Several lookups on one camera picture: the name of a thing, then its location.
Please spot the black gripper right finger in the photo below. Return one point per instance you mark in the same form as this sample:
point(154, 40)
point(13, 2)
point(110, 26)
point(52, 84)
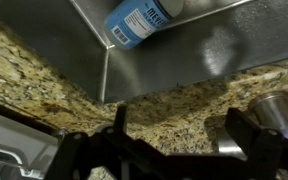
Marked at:
point(264, 156)

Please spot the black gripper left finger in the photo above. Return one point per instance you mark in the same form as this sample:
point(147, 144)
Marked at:
point(100, 153)

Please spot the grey dish drying rack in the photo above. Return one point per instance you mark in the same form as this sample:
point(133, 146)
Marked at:
point(14, 146)

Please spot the stainless steel sink basin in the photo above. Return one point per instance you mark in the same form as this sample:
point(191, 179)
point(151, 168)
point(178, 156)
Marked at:
point(170, 66)

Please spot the blue labelled cleaner bottle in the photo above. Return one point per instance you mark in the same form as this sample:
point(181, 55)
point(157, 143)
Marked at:
point(137, 23)

